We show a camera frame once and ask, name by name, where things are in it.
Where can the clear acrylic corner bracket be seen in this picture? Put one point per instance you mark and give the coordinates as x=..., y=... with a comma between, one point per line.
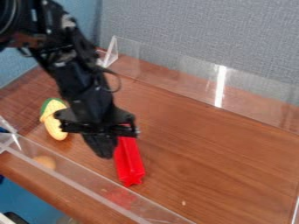
x=108, y=56

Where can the clear acrylic left bracket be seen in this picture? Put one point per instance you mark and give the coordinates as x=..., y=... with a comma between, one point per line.
x=9, y=138

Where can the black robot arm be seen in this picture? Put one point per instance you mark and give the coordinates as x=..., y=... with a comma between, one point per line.
x=43, y=31

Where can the red star-shaped plastic bar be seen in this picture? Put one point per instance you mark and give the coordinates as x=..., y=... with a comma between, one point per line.
x=130, y=166

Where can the yellow green toy corn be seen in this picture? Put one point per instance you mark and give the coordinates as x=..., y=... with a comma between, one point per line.
x=50, y=107

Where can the clear acrylic wall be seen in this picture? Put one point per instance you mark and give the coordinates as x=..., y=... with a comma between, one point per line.
x=243, y=93
x=84, y=194

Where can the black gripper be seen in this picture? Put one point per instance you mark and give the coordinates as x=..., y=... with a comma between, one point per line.
x=92, y=114

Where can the clear acrylic front wall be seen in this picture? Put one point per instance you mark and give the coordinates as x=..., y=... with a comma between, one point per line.
x=84, y=194

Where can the clear acrylic back wall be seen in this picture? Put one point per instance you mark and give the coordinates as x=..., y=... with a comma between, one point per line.
x=243, y=93

